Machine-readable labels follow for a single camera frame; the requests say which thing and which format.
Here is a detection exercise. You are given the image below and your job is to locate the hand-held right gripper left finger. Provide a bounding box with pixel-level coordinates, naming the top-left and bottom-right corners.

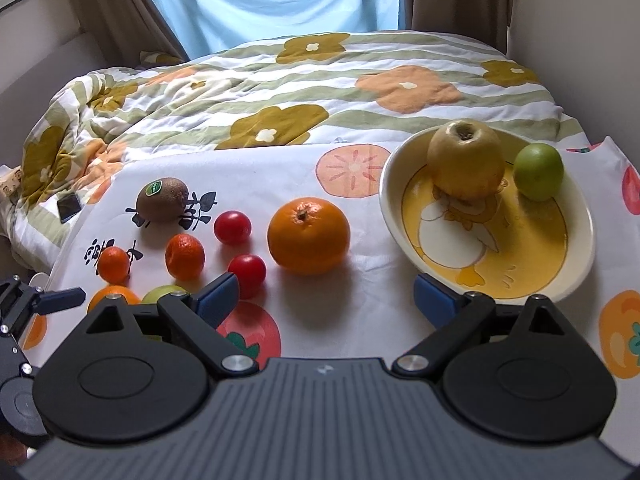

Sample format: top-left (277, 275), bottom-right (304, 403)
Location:
top-left (85, 272), bottom-right (258, 376)

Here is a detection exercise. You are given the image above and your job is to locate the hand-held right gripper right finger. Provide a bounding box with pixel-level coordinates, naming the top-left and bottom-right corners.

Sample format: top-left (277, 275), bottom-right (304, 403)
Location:
top-left (392, 274), bottom-right (571, 376)

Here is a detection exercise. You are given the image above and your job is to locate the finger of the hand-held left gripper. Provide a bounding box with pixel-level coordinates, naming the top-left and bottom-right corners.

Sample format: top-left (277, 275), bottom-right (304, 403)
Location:
top-left (0, 276), bottom-right (87, 377)

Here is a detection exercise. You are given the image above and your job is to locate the red cherry tomato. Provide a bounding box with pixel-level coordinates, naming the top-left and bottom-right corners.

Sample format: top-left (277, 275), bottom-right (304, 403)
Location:
top-left (214, 211), bottom-right (252, 246)
top-left (227, 254), bottom-right (267, 298)

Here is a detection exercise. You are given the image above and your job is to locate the green apple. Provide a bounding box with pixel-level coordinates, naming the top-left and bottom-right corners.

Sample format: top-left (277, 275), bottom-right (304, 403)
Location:
top-left (514, 143), bottom-right (565, 202)
top-left (141, 285), bottom-right (188, 306)

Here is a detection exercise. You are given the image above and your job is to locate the pale orange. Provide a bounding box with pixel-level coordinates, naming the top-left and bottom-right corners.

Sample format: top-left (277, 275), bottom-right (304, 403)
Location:
top-left (87, 285), bottom-right (142, 313)

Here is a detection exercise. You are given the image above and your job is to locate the small dark orange mandarin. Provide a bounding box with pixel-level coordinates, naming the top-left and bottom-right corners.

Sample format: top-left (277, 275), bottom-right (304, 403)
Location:
top-left (97, 246), bottom-right (132, 283)

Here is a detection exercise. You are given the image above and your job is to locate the cream bowl with duck print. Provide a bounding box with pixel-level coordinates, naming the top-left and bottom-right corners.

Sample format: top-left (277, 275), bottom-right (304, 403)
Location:
top-left (379, 125), bottom-right (597, 303)

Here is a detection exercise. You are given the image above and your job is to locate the large orange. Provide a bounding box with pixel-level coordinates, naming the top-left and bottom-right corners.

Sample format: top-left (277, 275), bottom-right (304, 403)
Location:
top-left (267, 197), bottom-right (351, 276)

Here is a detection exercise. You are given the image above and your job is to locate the brown kiwi with green sticker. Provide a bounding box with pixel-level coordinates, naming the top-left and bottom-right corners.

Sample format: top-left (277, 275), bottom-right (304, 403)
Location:
top-left (136, 177), bottom-right (190, 222)

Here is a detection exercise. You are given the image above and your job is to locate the yellow apple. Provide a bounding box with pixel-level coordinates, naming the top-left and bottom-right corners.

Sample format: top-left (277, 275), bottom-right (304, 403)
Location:
top-left (426, 120), bottom-right (506, 200)

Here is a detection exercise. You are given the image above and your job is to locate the white fruit print cloth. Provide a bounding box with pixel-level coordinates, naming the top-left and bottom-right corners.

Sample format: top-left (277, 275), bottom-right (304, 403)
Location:
top-left (22, 137), bottom-right (640, 381)

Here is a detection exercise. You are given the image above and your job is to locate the black smartphone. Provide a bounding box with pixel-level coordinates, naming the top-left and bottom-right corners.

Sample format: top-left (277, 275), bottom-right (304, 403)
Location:
top-left (56, 192), bottom-right (83, 224)

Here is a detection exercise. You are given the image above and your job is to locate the small printed box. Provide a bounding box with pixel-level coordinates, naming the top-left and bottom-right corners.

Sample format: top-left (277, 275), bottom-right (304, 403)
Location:
top-left (0, 167), bottom-right (23, 196)

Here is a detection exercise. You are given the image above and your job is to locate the floral striped quilt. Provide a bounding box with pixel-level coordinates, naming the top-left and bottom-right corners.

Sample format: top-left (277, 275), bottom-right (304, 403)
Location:
top-left (10, 30), bottom-right (581, 261)

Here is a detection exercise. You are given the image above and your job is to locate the grey padded headboard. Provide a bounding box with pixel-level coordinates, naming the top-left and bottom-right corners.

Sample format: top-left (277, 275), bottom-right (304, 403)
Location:
top-left (0, 32), bottom-right (108, 111)

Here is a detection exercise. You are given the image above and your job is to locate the olive patterned cloth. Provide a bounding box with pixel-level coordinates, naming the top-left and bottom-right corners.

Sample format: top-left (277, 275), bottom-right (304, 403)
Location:
top-left (139, 50), bottom-right (183, 66)

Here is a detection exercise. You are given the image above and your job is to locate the brown curtain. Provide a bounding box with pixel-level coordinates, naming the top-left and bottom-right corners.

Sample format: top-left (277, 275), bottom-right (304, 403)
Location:
top-left (57, 0), bottom-right (188, 68)
top-left (397, 0), bottom-right (516, 53)

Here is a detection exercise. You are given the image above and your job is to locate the light blue curtain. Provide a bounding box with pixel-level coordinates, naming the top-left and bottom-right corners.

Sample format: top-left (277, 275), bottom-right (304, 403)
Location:
top-left (145, 0), bottom-right (401, 58)

